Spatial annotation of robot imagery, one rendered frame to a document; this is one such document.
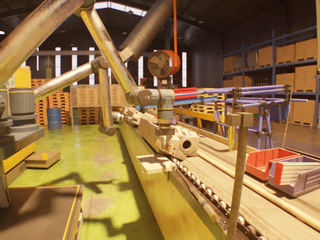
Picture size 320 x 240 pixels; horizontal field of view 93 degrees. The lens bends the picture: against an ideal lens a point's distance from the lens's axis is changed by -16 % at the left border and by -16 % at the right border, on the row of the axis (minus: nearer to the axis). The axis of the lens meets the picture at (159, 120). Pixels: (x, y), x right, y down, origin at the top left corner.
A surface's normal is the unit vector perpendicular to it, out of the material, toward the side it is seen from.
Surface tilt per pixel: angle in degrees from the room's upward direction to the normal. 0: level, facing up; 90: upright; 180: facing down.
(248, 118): 90
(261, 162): 88
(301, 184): 92
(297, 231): 0
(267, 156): 88
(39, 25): 105
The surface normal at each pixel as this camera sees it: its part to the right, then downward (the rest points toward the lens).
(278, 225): 0.00, -0.99
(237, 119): 0.28, 0.12
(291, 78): -0.96, 0.04
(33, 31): 0.67, 0.34
